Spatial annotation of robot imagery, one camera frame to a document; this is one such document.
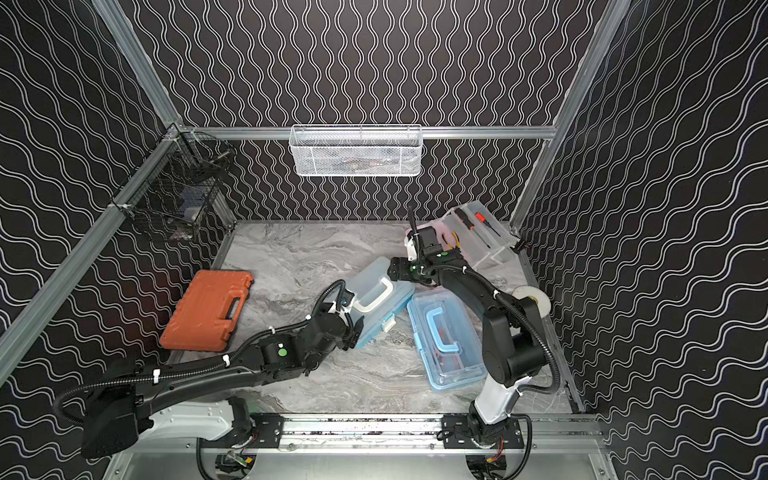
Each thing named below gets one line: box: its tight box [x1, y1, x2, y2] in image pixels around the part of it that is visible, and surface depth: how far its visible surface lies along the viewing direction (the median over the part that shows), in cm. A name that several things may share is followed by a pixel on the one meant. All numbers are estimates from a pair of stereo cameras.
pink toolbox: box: [406, 200, 520, 271], surface depth 105 cm
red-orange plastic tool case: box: [160, 270, 254, 351], surface depth 94 cm
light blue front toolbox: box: [407, 288, 488, 391], surface depth 81 cm
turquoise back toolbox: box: [344, 256, 415, 349], surface depth 90 cm
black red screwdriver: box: [454, 207, 491, 249], surface depth 108 cm
